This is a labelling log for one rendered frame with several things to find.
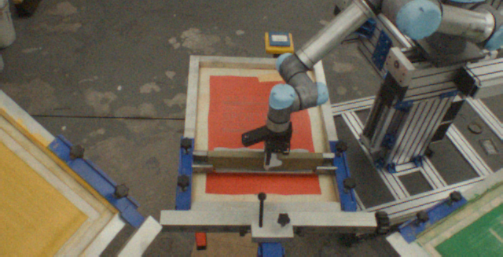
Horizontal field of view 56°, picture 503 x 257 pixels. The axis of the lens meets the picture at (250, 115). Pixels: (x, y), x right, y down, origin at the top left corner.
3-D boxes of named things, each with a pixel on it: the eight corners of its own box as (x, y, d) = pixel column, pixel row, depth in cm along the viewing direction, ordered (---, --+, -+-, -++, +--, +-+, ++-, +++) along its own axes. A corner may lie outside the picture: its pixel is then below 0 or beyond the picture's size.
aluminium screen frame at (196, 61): (190, 61, 211) (190, 55, 208) (319, 66, 215) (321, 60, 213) (178, 216, 157) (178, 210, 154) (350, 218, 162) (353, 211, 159)
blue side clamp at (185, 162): (181, 148, 179) (181, 135, 174) (194, 148, 179) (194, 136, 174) (175, 217, 158) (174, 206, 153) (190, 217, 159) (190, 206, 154)
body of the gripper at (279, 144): (288, 157, 160) (293, 134, 151) (263, 156, 159) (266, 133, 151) (286, 140, 165) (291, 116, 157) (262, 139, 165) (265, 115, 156)
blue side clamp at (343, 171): (325, 150, 183) (329, 138, 178) (338, 150, 184) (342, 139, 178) (338, 218, 163) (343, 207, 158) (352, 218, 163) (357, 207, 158)
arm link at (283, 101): (302, 95, 141) (277, 102, 139) (297, 120, 149) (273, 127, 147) (291, 78, 146) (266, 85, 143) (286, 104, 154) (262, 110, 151)
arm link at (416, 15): (494, 3, 168) (393, -24, 138) (526, 27, 159) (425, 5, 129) (471, 31, 175) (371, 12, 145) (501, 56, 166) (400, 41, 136)
